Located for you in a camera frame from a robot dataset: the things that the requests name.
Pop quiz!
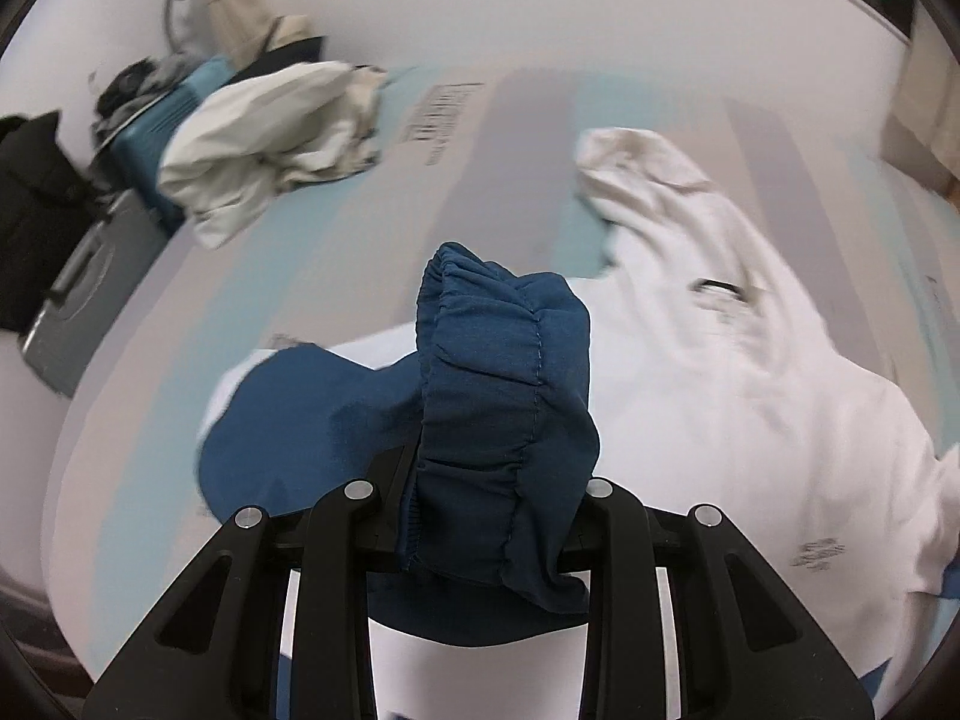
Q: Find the cream crumpled garment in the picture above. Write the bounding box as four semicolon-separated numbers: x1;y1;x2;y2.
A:
158;62;387;249

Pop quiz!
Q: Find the clutter on teal suitcase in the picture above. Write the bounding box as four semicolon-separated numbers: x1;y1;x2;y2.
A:
91;52;202;146

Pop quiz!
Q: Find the beige curtain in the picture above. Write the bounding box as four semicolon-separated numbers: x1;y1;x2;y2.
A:
203;0;316;70
880;4;958;205

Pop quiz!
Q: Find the beige right curtain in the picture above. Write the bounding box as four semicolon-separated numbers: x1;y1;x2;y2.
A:
880;4;958;205

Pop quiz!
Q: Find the blue and white hooded jacket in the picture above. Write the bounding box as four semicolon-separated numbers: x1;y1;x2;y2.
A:
199;128;958;718

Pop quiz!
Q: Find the striped bed mattress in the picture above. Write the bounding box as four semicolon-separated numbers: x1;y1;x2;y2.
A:
43;67;958;674

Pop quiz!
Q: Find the grey hard suitcase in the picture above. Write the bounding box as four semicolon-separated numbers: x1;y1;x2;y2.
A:
21;188;167;398

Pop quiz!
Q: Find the black backpack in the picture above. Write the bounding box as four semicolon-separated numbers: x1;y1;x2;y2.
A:
0;110;99;335

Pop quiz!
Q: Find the beige left curtain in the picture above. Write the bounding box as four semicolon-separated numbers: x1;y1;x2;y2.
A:
203;0;316;70

